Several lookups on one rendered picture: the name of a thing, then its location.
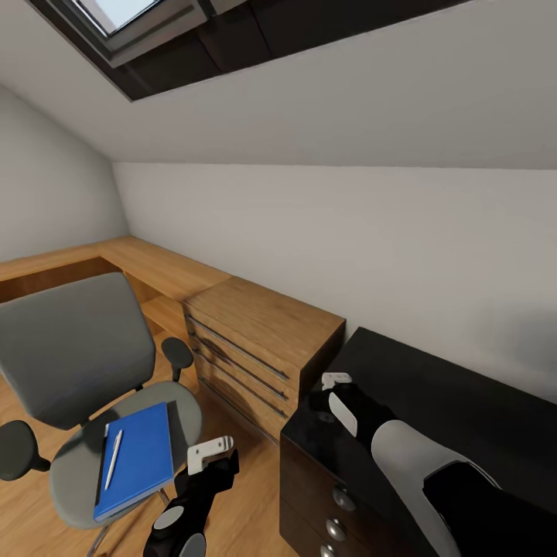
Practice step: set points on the swivel chair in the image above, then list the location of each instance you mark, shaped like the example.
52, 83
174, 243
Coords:
68, 351

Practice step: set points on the folder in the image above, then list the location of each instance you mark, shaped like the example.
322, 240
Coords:
144, 461

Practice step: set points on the pen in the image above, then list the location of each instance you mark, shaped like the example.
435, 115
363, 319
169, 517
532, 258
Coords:
110, 469

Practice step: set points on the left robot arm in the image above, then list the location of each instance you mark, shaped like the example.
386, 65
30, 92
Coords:
178, 532

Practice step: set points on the desk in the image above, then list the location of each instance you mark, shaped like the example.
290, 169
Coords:
509, 433

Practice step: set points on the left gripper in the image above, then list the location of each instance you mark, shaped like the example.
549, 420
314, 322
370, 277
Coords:
215, 478

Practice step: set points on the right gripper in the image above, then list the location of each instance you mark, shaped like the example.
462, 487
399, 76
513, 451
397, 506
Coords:
318, 401

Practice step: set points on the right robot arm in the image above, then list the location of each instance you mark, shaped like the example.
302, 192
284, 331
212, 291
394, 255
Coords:
459, 507

